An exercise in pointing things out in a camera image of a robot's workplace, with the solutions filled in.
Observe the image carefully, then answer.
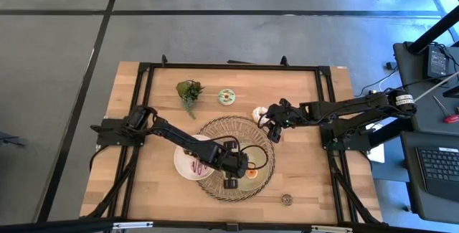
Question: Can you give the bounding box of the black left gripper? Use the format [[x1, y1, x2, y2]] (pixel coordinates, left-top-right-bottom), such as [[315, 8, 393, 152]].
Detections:
[[214, 139, 257, 190]]

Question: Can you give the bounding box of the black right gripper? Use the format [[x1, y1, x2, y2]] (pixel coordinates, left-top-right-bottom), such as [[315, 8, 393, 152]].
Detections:
[[258, 98, 303, 144]]

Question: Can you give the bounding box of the white frosted donut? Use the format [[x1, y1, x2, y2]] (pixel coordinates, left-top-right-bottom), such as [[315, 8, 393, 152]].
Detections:
[[252, 106, 268, 124]]

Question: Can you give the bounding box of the pale green round plate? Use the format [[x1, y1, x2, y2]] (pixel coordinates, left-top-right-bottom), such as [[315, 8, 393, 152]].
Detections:
[[229, 142, 270, 192]]

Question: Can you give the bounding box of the mint green frosted donut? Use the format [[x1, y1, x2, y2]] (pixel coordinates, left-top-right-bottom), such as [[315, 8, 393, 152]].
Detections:
[[217, 88, 237, 106]]

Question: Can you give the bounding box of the pink donut with chocolate drizzle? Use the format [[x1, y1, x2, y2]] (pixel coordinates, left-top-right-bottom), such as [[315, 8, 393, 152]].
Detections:
[[190, 159, 212, 176]]

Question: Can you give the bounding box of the white round plate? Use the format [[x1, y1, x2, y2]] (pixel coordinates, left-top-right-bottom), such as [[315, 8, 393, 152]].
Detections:
[[173, 133, 217, 181]]

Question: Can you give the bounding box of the round woven wicker placemat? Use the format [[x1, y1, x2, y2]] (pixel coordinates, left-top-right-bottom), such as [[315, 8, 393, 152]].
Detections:
[[195, 115, 277, 202]]

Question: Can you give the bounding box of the small green artificial plant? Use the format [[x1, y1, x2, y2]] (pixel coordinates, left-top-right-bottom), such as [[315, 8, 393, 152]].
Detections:
[[175, 80, 206, 121]]

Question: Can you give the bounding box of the white paper sheet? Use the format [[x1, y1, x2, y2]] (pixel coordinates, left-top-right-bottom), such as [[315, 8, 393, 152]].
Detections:
[[364, 122, 386, 164]]

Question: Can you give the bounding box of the black side desk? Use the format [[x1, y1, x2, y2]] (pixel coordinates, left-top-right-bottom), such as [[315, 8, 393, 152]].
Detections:
[[392, 41, 459, 136]]

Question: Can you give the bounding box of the thin white rod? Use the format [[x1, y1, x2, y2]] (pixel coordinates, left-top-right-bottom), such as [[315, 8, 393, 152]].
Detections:
[[412, 70, 459, 103]]

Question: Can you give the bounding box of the black laptop with keyboard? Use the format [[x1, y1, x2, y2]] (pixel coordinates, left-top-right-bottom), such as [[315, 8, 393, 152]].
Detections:
[[400, 130, 459, 225]]

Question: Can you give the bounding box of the black power adapter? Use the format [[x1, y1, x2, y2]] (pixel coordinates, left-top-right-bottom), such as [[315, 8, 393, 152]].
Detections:
[[426, 44, 450, 80]]

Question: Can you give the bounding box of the black diagonal pole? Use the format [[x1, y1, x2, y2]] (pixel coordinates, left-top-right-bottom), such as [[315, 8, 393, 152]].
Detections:
[[407, 5, 459, 55]]

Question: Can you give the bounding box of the grey floor object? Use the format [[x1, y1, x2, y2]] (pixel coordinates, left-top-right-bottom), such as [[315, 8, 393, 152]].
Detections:
[[0, 131, 27, 148]]

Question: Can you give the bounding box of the black metal table frame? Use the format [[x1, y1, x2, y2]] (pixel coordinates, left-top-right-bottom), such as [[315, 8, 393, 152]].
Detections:
[[80, 54, 384, 227]]

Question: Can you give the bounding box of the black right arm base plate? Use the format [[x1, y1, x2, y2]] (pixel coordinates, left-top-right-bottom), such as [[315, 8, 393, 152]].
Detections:
[[321, 122, 374, 152]]

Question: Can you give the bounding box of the silver metal bracket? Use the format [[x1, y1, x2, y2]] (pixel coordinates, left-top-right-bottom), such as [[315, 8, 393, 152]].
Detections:
[[311, 224, 354, 233], [112, 221, 154, 231]]

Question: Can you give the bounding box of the black floor cable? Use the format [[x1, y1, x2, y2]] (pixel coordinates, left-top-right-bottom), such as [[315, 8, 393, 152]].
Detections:
[[354, 66, 399, 98]]

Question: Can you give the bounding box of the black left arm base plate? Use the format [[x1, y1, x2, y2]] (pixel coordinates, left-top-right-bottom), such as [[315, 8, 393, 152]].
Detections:
[[95, 118, 148, 147]]

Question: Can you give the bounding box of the red handled screwdriver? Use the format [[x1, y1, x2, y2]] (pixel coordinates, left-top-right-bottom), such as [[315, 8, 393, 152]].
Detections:
[[432, 95, 459, 124]]

